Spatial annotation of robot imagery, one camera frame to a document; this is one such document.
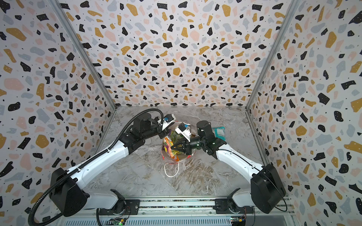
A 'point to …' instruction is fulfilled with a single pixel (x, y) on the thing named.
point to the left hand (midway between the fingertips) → (172, 120)
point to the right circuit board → (238, 221)
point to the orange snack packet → (167, 144)
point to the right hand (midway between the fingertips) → (173, 149)
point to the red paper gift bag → (167, 159)
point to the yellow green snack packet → (175, 136)
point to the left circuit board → (116, 221)
